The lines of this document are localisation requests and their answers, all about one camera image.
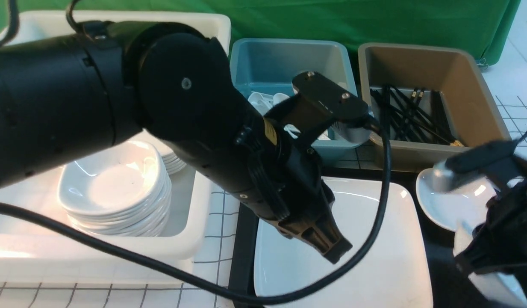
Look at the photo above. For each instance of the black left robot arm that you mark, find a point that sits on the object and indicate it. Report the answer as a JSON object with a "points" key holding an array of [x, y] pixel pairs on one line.
{"points": [[64, 98]]}

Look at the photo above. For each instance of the white spoon in bin upright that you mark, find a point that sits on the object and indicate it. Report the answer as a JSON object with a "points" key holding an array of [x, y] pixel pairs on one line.
{"points": [[279, 97]]}

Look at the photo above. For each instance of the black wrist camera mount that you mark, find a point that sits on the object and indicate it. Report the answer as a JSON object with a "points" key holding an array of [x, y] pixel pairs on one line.
{"points": [[320, 104]]}

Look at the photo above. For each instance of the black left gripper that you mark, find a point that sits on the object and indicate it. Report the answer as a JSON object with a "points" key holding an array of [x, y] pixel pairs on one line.
{"points": [[293, 197]]}

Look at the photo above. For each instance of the bundle of black chopsticks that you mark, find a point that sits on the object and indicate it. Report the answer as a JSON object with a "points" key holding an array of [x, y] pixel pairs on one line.
{"points": [[416, 115]]}

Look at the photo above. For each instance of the large white plastic tub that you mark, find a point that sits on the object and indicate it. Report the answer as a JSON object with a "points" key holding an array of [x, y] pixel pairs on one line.
{"points": [[30, 254]]}

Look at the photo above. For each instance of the brown plastic bin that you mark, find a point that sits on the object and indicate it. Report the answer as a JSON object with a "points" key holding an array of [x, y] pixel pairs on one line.
{"points": [[470, 108]]}

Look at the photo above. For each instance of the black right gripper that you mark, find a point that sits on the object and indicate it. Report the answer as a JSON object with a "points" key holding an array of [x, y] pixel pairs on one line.
{"points": [[500, 242]]}

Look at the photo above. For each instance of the stack of white square plates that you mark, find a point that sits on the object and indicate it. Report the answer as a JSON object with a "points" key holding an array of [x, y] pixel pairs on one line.
{"points": [[173, 164]]}

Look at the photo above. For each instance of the small white bowl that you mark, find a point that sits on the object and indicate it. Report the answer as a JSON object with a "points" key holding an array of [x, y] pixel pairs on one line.
{"points": [[498, 287], [466, 204]]}

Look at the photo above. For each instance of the stack of small white bowls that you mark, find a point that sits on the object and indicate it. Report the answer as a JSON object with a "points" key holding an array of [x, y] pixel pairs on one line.
{"points": [[123, 191]]}

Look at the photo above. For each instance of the black serving tray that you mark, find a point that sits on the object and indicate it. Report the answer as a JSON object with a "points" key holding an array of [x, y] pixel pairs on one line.
{"points": [[450, 288]]}

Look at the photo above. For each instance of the white spoon in bin far left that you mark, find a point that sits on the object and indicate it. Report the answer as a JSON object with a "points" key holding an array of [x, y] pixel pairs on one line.
{"points": [[261, 101]]}

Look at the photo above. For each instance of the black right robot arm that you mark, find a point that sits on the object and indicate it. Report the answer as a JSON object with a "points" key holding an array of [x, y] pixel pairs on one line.
{"points": [[495, 161]]}

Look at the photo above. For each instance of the blue plastic bin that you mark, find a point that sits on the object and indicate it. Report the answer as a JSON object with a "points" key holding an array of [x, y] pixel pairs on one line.
{"points": [[269, 65]]}

